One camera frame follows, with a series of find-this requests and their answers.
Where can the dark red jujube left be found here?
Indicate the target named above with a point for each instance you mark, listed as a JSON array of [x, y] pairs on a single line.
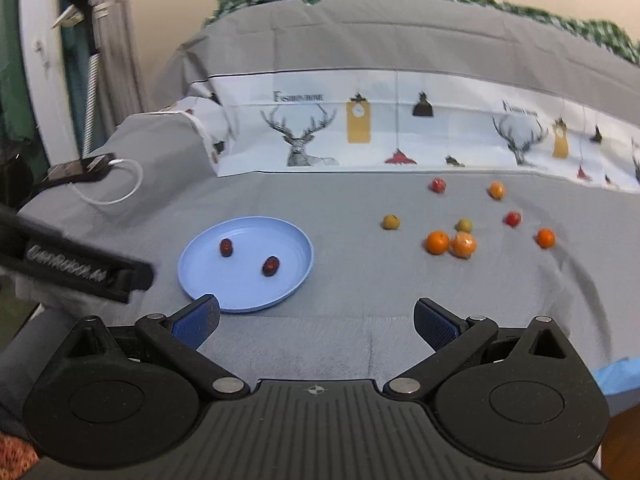
[[226, 247]]

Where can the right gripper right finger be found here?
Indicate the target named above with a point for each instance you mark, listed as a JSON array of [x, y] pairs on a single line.
[[457, 344]]

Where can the grey sofa cover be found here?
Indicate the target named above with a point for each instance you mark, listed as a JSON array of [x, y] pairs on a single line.
[[352, 316]]

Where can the grey curtain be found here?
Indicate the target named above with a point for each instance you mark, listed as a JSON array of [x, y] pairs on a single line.
[[121, 90]]

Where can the black smartphone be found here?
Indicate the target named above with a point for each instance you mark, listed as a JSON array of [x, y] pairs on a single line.
[[87, 169]]

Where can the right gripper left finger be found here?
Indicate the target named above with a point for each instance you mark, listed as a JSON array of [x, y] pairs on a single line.
[[174, 341]]

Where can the netted orange mandarin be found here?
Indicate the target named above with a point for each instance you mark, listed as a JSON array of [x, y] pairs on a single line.
[[463, 245]]

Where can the deer print white cloth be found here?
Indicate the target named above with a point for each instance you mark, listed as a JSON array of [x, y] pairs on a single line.
[[383, 120]]

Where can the smooth orange mandarin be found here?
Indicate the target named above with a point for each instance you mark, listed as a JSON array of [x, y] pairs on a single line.
[[437, 243]]

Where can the red cherry tomato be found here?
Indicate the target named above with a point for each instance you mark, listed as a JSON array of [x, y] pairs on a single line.
[[513, 219], [438, 186]]

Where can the small orange kumquat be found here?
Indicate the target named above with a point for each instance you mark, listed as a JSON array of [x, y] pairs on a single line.
[[497, 190]]

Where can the light blue plate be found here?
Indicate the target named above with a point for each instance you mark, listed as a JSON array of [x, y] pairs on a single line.
[[237, 282]]

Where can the yellow-green fruit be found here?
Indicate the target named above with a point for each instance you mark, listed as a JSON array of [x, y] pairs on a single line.
[[464, 225], [391, 222]]

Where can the dark red jujube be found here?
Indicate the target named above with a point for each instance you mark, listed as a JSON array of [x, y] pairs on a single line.
[[226, 247], [271, 266]]

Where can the dark red jujube right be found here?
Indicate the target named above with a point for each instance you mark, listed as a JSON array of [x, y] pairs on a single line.
[[271, 266]]

